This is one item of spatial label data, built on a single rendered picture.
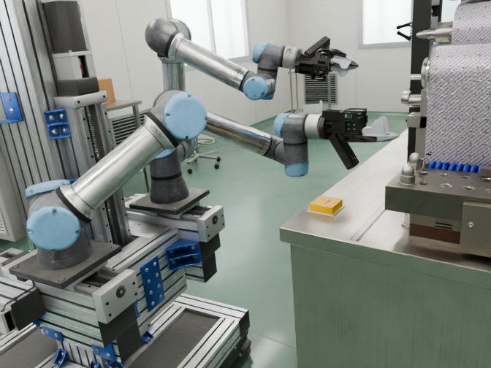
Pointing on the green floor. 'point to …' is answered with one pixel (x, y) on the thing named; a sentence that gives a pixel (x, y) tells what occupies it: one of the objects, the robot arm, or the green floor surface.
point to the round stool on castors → (203, 153)
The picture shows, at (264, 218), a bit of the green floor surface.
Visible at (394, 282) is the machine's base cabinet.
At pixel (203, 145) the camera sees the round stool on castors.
